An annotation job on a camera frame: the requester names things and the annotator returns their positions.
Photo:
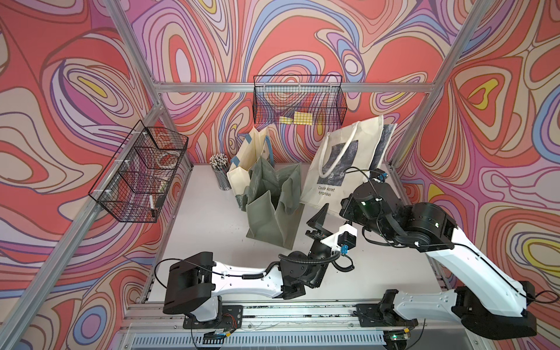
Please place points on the green canvas bag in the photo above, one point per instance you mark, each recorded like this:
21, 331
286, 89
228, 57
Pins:
272, 204

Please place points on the cream bag with blue handles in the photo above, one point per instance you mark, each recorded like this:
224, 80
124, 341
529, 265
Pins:
257, 144

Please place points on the white marker in basket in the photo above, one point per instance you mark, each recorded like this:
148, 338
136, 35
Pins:
153, 210

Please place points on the cream canvas bag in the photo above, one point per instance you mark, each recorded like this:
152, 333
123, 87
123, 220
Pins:
344, 159

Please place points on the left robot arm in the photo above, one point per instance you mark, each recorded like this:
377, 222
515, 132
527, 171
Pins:
196, 284

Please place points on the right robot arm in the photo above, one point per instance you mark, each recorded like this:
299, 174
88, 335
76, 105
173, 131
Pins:
489, 303

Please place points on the clear cup of pencils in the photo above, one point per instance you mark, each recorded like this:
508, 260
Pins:
219, 164

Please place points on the black wire basket, left wall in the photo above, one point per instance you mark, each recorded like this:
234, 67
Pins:
123, 187

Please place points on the black wire basket, back wall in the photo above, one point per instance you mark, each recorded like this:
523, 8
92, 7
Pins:
276, 97

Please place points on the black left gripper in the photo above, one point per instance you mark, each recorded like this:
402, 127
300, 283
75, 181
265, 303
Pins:
315, 235

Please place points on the yellow sticky note pad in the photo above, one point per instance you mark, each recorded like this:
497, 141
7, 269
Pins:
303, 118

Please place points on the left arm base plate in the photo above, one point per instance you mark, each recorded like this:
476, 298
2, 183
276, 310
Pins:
222, 317

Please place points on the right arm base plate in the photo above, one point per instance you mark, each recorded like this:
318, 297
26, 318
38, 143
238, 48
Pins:
376, 315

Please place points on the tape roll in basket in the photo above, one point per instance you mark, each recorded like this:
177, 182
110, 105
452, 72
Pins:
167, 159

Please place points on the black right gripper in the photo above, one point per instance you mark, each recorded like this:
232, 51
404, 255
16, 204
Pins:
348, 204

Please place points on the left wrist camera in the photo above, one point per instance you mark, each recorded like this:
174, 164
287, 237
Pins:
343, 240

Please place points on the black wire basket, wall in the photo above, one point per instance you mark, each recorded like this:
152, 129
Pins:
123, 187
276, 97

